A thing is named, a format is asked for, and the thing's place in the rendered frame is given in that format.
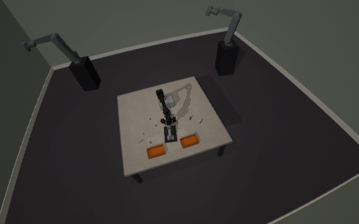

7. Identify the orange open tray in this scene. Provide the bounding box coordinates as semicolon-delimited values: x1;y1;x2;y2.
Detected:
179;134;199;149
146;144;165;159

